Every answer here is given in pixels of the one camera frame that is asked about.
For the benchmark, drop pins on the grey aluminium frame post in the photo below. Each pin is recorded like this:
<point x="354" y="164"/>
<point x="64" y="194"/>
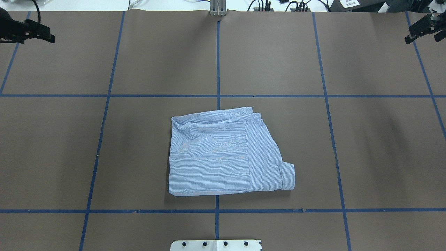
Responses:
<point x="218" y="7"/>

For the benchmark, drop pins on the light blue striped shirt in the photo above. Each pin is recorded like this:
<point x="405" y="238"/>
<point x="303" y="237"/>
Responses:
<point x="224" y="152"/>

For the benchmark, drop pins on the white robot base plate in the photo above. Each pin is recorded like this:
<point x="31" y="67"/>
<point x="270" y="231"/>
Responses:
<point x="217" y="245"/>

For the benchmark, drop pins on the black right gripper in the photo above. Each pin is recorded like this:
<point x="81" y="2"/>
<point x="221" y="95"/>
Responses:
<point x="429" y="27"/>

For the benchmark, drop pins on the black box with label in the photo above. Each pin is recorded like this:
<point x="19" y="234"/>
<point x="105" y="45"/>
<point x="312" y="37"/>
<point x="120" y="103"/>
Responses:
<point x="367" y="6"/>

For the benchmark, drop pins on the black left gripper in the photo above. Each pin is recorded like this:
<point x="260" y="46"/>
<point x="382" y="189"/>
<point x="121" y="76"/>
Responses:
<point x="15" y="30"/>

